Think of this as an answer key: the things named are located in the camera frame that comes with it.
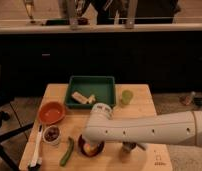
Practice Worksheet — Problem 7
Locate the white dish brush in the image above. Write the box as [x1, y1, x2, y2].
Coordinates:
[29, 125, 43, 168]

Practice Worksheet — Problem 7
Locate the small beige piece in tray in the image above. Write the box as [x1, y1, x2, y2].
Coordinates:
[87, 94, 96, 104]

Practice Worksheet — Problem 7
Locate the white cup with dark food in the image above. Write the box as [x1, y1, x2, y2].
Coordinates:
[43, 125, 60, 145]

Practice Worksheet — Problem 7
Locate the beige block in tray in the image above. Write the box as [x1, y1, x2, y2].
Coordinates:
[72, 92, 88, 104]

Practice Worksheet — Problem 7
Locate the metal measuring cup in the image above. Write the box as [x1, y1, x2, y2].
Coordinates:
[123, 142, 136, 153]

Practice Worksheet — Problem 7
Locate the green plastic tray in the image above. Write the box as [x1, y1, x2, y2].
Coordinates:
[65, 76, 116, 109]

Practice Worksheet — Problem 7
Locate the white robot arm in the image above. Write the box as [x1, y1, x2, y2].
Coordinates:
[82, 103, 202, 147]

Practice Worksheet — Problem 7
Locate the red orange bowl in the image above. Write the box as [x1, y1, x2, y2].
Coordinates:
[38, 101, 66, 125]

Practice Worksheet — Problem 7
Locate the dark brown bowl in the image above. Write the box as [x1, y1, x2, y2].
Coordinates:
[78, 136, 104, 157]

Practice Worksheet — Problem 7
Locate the black chair frame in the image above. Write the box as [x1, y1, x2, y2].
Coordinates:
[0, 64, 35, 171]

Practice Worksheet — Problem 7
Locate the wooden table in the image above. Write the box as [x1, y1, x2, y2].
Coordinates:
[18, 83, 173, 171]

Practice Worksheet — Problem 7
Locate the orange red apple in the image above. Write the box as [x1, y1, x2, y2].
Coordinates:
[84, 144, 97, 156]

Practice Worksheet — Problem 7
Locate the grey folded cloth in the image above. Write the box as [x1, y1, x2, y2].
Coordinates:
[137, 144, 148, 151]

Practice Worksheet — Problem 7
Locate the green cucumber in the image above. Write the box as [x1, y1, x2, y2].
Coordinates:
[59, 137, 74, 167]

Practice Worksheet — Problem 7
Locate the green plastic cup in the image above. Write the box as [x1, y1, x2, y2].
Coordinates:
[121, 90, 133, 106]

